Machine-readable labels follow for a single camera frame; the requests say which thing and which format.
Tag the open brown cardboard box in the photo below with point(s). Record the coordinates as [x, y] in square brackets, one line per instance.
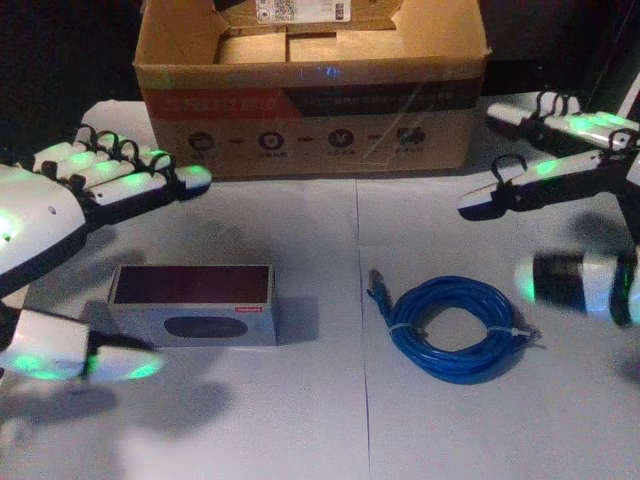
[320, 145]

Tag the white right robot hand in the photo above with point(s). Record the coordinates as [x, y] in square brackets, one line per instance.
[570, 172]

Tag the grey product box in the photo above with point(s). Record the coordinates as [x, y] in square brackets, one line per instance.
[200, 305]

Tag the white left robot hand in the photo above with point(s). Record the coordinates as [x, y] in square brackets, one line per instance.
[40, 210]

